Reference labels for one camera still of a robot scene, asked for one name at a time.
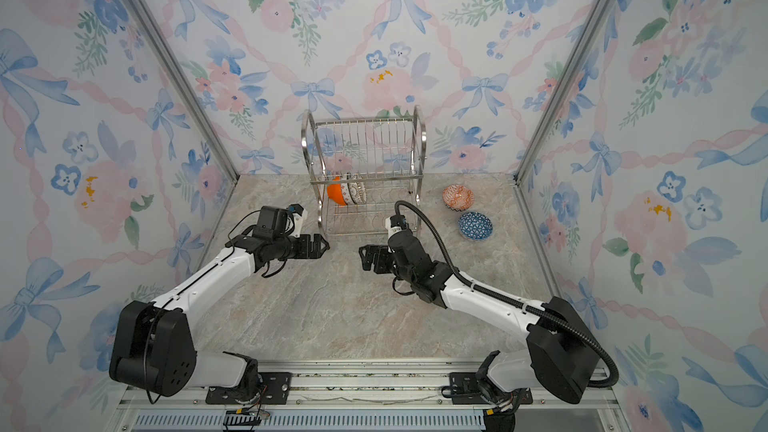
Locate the orange plastic bowl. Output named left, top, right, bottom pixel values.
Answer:
left=326, top=176, right=348, bottom=206

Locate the green patterned ceramic bowl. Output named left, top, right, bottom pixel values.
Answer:
left=341, top=182, right=356, bottom=205

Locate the white mesh strainer basket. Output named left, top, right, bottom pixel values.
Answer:
left=350, top=176, right=367, bottom=205

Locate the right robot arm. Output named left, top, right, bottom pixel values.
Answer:
left=358, top=231, right=600, bottom=409

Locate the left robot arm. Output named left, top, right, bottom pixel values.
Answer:
left=108, top=234, right=330, bottom=404

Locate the steel two-tier dish rack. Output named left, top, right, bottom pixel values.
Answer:
left=300, top=106, right=428, bottom=236

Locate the blue triangle patterned bowl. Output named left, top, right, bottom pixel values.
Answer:
left=458, top=211, right=494, bottom=241

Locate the red patterned ceramic bowl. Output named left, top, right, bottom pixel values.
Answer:
left=442, top=184, right=475, bottom=212

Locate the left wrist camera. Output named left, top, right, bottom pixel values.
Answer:
left=253, top=204, right=306, bottom=240

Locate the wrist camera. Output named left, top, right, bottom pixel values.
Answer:
left=253, top=204, right=306, bottom=240
left=384, top=214, right=411, bottom=239

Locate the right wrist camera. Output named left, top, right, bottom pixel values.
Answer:
left=384, top=214, right=411, bottom=239

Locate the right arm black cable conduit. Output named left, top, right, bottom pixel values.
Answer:
left=394, top=200, right=620, bottom=389

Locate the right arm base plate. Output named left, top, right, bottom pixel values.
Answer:
left=440, top=372, right=533, bottom=406

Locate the aluminium mounting rail frame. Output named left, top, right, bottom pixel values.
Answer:
left=106, top=359, right=629, bottom=431

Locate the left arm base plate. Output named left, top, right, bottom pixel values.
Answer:
left=205, top=372, right=293, bottom=406

